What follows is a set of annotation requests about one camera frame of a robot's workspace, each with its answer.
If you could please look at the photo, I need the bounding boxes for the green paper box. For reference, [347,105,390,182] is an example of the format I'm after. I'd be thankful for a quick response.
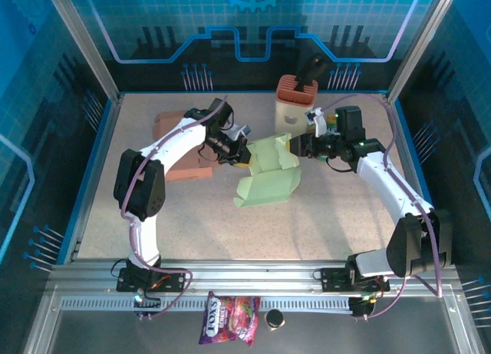
[232,133,302,209]

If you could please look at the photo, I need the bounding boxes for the brown cardboard box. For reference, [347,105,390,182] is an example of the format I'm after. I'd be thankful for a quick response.
[152,110,214,184]

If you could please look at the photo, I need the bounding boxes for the cream knife block pink top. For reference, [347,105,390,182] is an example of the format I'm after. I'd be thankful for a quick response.
[274,74,319,135]

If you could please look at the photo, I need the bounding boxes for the purple Fox's berries candy bag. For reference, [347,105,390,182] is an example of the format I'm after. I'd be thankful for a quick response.
[198,291,262,347]

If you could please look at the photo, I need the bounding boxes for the black round cap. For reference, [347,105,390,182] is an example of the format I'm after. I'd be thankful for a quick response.
[264,309,285,331]

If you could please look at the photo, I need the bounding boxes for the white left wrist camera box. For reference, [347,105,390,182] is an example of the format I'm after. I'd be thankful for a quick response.
[229,124,252,141]

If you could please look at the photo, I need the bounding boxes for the black knife handle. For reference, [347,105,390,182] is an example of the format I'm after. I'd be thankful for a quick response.
[294,53,327,94]

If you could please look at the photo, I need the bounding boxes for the aluminium frame post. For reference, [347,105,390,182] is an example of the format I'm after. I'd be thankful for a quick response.
[385,0,463,104]
[42,0,124,104]

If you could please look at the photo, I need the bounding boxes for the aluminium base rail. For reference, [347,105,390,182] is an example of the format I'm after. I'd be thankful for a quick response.
[48,258,463,292]

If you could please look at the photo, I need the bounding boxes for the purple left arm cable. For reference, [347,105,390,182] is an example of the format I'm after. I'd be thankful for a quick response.
[120,95,230,320]

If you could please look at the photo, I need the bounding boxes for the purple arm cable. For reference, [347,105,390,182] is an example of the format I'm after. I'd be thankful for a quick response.
[321,94,444,319]
[120,95,230,320]

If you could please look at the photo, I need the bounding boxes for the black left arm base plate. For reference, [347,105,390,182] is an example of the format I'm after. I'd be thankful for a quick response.
[116,267,186,293]

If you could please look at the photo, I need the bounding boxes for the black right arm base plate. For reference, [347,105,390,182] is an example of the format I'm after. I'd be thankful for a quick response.
[319,267,391,293]

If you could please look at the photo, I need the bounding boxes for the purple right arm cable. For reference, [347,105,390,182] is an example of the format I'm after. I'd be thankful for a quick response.
[321,94,444,319]

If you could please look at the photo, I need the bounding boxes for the slotted metal cable duct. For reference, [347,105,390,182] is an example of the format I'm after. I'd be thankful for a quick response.
[60,296,356,313]

